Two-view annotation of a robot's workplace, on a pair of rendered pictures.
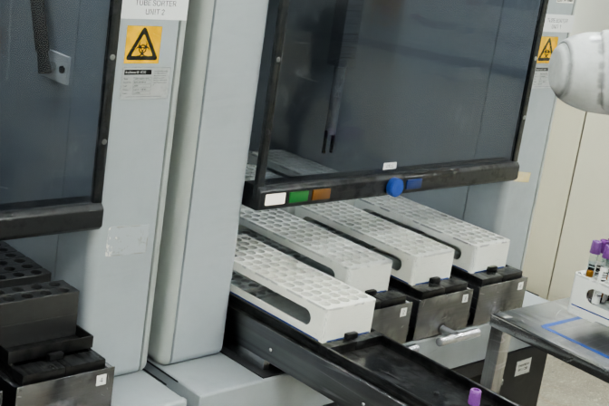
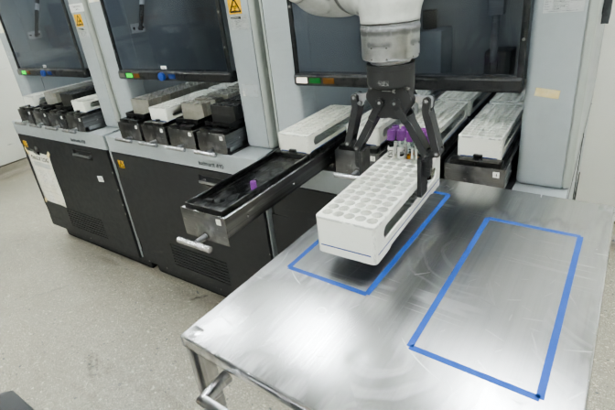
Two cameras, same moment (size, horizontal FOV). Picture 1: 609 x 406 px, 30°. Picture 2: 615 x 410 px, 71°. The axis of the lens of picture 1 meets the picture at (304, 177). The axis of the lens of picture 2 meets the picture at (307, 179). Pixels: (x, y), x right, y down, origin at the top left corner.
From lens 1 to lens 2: 1.80 m
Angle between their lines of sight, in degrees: 76
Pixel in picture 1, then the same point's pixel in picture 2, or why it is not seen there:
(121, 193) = (242, 70)
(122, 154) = (239, 53)
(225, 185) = (285, 71)
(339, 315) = (285, 138)
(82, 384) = (214, 137)
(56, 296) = (225, 107)
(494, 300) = (464, 177)
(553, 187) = not seen: outside the picture
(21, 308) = (216, 108)
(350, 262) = not seen: hidden behind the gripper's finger
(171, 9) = not seen: outside the picture
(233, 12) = not seen: outside the picture
